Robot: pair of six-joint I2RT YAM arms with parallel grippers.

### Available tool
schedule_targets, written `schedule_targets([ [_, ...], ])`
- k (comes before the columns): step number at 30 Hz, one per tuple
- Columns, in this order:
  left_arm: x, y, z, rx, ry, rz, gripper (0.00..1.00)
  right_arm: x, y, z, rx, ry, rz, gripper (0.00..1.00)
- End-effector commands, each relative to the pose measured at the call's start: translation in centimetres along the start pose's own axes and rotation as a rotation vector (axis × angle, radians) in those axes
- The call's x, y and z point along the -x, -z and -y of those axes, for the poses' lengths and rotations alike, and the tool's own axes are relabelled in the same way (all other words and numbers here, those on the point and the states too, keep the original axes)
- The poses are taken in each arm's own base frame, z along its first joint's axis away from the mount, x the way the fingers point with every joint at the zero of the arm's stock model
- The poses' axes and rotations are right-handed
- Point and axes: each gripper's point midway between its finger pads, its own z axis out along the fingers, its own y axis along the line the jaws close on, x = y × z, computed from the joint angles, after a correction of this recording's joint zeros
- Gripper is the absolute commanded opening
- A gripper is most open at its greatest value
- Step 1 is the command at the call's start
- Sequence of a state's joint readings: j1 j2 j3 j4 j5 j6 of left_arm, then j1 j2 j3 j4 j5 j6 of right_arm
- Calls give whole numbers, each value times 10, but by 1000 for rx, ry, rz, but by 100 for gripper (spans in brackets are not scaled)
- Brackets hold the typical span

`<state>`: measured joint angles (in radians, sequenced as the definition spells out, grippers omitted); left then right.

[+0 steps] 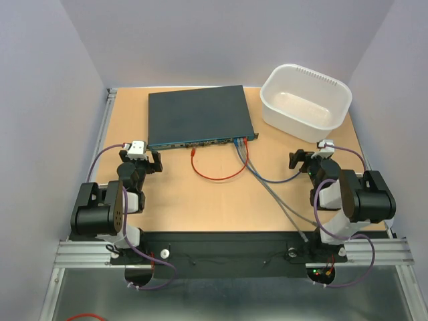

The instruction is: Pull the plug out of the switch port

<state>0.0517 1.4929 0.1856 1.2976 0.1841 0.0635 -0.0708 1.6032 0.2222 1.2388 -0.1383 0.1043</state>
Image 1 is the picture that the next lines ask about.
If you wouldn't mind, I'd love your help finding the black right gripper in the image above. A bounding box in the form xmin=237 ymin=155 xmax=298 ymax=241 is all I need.
xmin=288 ymin=148 xmax=327 ymax=189

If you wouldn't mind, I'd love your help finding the red ethernet patch cable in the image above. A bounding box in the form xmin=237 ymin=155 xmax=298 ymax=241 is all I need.
xmin=190 ymin=136 xmax=249 ymax=183

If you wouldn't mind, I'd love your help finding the blue ethernet patch cable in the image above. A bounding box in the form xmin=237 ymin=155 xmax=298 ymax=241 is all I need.
xmin=235 ymin=137 xmax=302 ymax=184

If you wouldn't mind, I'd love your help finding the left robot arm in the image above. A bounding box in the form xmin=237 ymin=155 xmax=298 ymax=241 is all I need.
xmin=70 ymin=150 xmax=163 ymax=263

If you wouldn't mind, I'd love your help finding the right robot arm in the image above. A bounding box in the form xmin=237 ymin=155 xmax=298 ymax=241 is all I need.
xmin=289 ymin=149 xmax=396 ymax=261

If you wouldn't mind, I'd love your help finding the white plastic tub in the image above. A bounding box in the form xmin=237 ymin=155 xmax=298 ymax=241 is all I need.
xmin=259 ymin=64 xmax=352 ymax=143

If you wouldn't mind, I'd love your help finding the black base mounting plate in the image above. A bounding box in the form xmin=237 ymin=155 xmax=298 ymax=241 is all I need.
xmin=110 ymin=230 xmax=348 ymax=280

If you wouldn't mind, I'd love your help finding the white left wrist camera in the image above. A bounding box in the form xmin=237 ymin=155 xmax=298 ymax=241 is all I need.
xmin=126 ymin=140 xmax=147 ymax=160

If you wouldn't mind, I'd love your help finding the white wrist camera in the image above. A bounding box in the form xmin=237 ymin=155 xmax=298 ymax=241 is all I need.
xmin=126 ymin=140 xmax=147 ymax=160
xmin=311 ymin=139 xmax=335 ymax=159

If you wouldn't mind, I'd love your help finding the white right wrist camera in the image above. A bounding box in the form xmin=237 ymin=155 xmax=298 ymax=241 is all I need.
xmin=311 ymin=139 xmax=335 ymax=159

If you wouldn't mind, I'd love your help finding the dark blue network switch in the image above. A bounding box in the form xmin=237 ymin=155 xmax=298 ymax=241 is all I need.
xmin=148 ymin=85 xmax=259 ymax=150

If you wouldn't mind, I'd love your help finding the aluminium frame rail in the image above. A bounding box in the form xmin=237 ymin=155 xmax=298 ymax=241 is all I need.
xmin=55 ymin=239 xmax=116 ymax=268

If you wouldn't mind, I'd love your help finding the red wire on floor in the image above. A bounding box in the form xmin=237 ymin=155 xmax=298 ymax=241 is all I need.
xmin=65 ymin=312 xmax=106 ymax=321

